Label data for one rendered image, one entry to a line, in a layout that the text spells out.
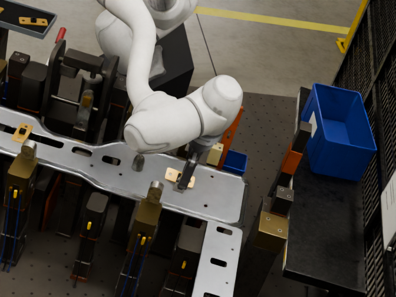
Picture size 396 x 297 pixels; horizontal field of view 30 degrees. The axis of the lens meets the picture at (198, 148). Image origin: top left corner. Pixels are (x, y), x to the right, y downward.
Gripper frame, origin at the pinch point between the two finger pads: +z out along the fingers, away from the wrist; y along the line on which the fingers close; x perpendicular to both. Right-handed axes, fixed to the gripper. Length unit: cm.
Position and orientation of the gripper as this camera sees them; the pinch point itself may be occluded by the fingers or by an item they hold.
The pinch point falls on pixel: (184, 168)
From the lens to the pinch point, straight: 205.8
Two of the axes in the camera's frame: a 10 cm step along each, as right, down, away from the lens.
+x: 9.4, 3.4, 0.9
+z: -2.6, 4.9, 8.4
